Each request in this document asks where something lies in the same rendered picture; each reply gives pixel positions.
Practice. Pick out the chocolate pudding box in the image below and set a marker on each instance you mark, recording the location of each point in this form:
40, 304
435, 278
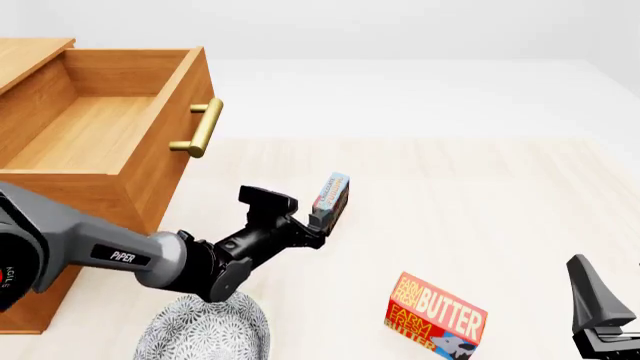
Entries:
332, 198

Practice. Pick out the open wooden drawer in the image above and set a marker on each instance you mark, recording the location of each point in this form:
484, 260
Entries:
100, 127

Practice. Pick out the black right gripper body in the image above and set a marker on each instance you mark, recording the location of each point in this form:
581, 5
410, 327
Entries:
607, 347

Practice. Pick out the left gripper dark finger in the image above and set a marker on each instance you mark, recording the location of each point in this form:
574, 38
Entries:
316, 222

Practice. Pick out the silver-grey left robot arm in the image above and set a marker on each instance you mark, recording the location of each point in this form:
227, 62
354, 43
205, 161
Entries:
75, 240

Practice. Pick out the wooden cabinet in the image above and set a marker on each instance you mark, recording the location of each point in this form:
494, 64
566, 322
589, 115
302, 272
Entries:
30, 56

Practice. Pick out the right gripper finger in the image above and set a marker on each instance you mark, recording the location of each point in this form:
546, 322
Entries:
595, 300

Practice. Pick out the grey patterned bowl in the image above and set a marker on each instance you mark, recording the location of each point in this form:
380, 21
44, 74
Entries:
205, 330

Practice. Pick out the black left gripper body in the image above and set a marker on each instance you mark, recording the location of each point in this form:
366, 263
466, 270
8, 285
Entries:
300, 236

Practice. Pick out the red butter box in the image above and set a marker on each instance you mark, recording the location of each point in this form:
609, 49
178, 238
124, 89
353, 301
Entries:
440, 318

